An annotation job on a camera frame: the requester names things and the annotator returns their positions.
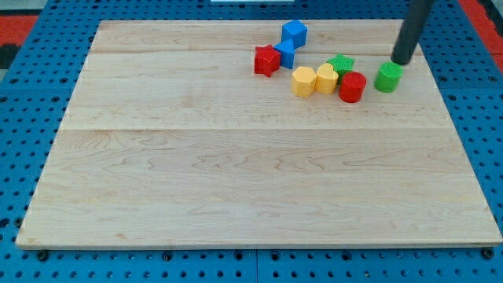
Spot light wooden board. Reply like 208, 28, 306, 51
17, 20, 502, 250

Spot yellow hexagon block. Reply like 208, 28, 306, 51
291, 66, 317, 97

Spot red star block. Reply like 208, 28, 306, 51
254, 45, 281, 77

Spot yellow heart block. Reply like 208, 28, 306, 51
315, 63, 339, 94

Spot blue triangle block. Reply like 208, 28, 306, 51
274, 39, 296, 69

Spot red cylinder block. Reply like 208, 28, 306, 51
339, 72, 367, 103

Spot green star block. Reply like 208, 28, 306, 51
327, 53, 354, 85

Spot blue cube block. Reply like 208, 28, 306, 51
281, 20, 308, 49

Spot green cylinder block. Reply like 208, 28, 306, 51
374, 61, 403, 93

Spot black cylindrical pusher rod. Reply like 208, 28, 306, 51
391, 0, 435, 65

